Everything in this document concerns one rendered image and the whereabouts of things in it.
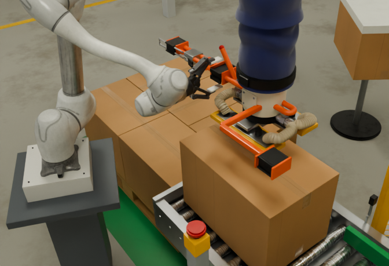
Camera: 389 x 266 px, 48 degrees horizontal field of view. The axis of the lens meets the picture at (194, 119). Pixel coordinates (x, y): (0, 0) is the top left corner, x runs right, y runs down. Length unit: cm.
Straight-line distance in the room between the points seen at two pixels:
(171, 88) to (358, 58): 185
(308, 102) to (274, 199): 236
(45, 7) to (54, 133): 57
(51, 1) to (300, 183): 120
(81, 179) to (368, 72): 205
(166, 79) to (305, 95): 273
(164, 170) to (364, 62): 155
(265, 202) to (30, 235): 179
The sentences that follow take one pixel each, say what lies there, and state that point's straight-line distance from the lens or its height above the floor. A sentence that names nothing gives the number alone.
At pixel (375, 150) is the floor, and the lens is 366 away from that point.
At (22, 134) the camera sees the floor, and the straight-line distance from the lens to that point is 400.
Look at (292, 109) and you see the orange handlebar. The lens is 169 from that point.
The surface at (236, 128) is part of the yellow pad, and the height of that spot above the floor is 115.
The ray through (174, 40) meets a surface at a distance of 217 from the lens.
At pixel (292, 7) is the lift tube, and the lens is 152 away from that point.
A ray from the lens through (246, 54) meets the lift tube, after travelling 161.
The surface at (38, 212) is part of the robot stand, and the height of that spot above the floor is 75.
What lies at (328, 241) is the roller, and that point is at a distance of 220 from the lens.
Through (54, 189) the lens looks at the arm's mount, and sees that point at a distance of 215.
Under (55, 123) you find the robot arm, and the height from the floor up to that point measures 110.
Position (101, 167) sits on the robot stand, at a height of 75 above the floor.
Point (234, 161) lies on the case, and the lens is 193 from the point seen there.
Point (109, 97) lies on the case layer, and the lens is 318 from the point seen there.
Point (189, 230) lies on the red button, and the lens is 155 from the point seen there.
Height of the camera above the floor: 222
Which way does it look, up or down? 36 degrees down
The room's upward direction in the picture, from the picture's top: 3 degrees counter-clockwise
